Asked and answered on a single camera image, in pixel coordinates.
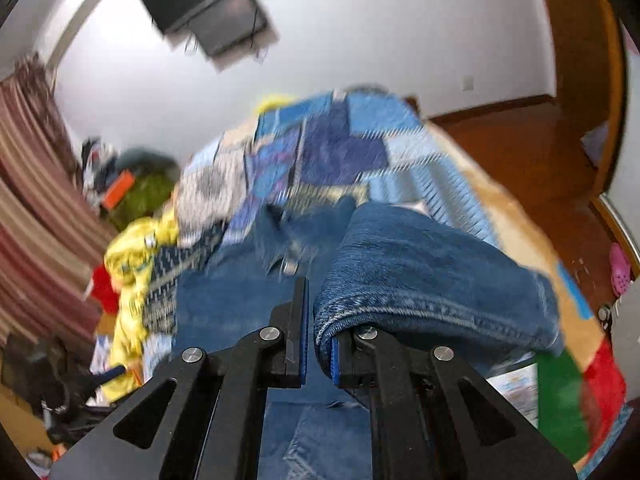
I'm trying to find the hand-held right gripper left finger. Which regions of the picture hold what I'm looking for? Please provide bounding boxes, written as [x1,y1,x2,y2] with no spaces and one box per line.
[48,276,310,480]

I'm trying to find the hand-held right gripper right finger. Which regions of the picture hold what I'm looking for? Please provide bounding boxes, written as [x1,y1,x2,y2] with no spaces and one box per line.
[331,326,578,480]

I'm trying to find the blue denim jeans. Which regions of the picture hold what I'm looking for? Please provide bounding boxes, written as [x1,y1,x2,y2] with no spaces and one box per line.
[172,195,565,480]

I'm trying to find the yellow printed blanket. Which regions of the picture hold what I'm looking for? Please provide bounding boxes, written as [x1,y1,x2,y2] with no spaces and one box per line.
[102,92,296,403]

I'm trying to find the blue patchwork bed sheet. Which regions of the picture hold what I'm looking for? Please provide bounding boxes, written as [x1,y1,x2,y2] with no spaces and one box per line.
[142,87,628,478]

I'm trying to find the red cloth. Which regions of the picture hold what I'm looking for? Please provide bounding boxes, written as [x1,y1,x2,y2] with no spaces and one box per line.
[89,264,120,315]

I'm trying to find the green cloth bundle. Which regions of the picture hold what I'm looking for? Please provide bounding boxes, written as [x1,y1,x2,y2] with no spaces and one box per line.
[107,147,181,231]

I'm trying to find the orange box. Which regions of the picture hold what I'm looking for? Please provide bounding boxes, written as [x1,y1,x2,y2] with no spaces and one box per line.
[102,171,137,209]

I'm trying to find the striped curtain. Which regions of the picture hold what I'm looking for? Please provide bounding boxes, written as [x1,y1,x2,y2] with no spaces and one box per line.
[0,52,118,348]

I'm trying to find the pink clog shoe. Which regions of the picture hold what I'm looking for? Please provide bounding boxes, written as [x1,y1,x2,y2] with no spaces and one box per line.
[609,242,633,298]

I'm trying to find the wall-mounted black television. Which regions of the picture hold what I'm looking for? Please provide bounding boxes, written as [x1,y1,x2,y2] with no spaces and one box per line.
[137,0,281,73]

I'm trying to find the wooden door frame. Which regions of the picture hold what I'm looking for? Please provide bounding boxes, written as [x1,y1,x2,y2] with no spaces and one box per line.
[532,0,640,281]

